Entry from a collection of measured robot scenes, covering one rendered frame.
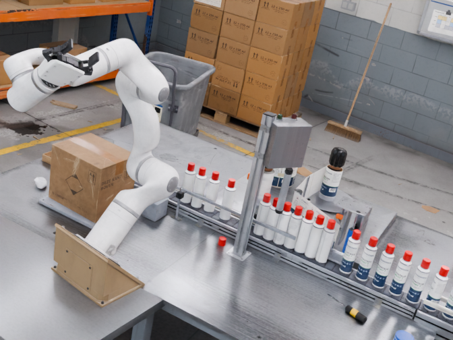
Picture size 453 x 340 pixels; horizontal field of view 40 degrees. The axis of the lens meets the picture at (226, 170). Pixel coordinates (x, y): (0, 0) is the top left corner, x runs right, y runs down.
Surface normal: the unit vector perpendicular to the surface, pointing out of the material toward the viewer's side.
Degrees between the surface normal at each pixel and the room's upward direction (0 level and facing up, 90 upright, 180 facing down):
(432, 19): 90
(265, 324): 0
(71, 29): 90
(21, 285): 0
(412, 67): 90
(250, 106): 89
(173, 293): 0
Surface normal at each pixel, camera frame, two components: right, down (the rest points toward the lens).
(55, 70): 0.09, 0.88
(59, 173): -0.55, 0.26
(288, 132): 0.43, 0.45
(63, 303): 0.18, -0.89
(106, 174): 0.82, 0.37
